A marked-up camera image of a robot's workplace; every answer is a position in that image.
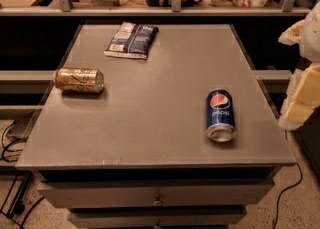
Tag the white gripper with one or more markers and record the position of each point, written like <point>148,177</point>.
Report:
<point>311,41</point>

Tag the blue pepsi can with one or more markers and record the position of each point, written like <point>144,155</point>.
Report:
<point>220,120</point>

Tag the gold soda can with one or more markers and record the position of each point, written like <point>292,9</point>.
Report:
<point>79,80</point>

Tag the blue white chip bag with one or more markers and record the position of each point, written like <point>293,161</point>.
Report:
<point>132,41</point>

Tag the upper grey drawer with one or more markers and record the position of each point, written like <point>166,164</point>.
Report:
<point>77,195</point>

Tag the grey drawer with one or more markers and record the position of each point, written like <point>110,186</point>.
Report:
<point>157,218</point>
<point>77,195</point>

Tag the lower grey drawer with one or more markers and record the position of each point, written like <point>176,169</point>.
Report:
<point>157,218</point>

